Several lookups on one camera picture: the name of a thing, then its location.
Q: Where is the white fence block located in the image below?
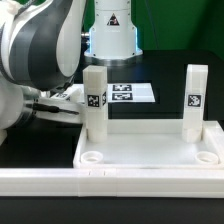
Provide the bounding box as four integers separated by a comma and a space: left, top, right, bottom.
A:
204, 121, 224, 158
0, 130, 7, 146

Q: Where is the white front fence rail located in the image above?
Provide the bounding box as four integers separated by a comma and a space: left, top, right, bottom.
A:
0, 168, 224, 198

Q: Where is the white desk top tray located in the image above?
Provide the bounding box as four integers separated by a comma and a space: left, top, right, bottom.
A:
73, 119, 224, 170

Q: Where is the white marker base plate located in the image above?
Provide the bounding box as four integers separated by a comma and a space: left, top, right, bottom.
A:
71, 83, 156, 104

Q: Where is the white left fence block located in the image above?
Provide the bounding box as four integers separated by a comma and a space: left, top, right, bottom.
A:
0, 130, 7, 146

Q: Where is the white right fence block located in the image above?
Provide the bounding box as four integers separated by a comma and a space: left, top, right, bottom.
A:
204, 121, 224, 158

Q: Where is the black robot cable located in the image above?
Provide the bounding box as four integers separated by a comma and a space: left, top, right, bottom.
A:
31, 102, 81, 116

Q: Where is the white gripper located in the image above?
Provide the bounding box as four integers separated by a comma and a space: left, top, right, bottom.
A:
33, 98, 85, 124

